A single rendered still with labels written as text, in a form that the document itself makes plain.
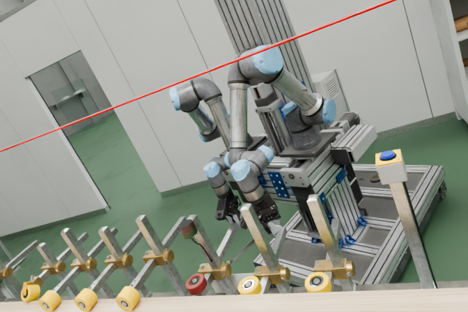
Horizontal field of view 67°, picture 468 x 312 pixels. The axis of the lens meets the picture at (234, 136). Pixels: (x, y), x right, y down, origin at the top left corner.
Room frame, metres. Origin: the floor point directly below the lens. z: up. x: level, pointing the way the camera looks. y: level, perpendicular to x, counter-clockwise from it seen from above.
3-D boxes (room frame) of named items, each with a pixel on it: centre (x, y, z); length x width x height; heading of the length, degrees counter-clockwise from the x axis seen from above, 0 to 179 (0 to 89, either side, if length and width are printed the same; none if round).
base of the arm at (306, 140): (1.67, -0.33, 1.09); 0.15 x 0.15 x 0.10
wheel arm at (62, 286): (1.67, 0.97, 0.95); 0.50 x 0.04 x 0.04; 151
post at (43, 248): (1.75, 1.16, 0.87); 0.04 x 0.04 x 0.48; 61
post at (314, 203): (1.03, -0.15, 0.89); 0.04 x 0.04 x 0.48; 61
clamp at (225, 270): (1.28, 0.31, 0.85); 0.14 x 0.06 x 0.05; 61
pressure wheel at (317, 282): (0.93, -0.05, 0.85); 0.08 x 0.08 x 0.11
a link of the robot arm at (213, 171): (1.59, 0.16, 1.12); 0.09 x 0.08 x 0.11; 174
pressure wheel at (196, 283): (1.20, 0.37, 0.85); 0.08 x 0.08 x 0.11
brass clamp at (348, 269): (1.04, -0.13, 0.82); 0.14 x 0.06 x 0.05; 61
